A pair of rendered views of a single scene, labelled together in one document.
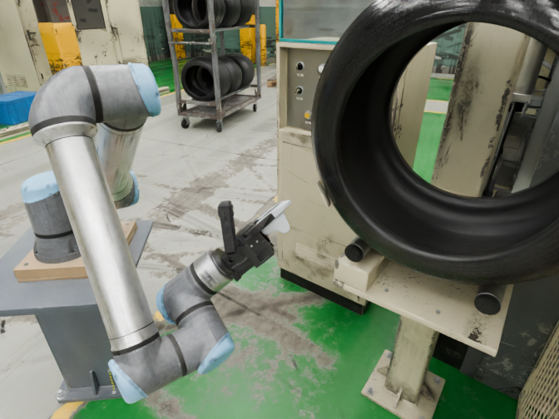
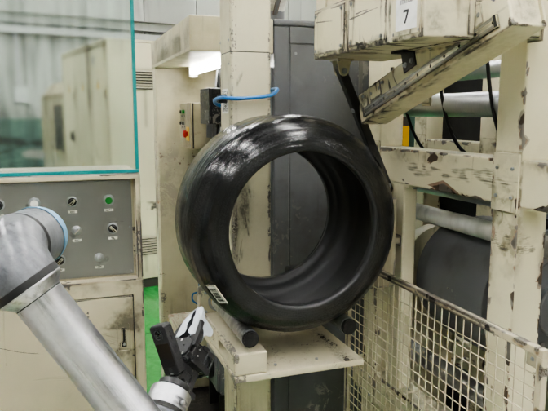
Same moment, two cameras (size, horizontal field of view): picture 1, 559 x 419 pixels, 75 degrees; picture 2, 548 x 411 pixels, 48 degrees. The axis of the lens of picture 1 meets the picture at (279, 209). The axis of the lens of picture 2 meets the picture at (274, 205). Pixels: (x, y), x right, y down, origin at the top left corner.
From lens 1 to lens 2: 1.05 m
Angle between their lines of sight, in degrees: 56
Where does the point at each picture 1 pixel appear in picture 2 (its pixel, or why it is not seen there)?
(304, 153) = not seen: hidden behind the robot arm
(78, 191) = (92, 335)
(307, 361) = not seen: outside the picture
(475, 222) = (290, 291)
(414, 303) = (298, 361)
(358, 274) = (258, 356)
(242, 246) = (191, 360)
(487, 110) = (260, 208)
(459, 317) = (328, 355)
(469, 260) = (337, 295)
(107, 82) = (49, 226)
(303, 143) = not seen: hidden behind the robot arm
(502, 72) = (262, 180)
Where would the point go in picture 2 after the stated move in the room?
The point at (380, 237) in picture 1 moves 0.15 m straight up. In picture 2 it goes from (276, 308) to (276, 250)
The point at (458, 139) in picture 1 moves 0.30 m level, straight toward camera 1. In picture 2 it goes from (246, 235) to (294, 254)
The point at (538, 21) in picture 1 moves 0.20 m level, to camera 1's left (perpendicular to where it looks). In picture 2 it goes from (335, 149) to (292, 153)
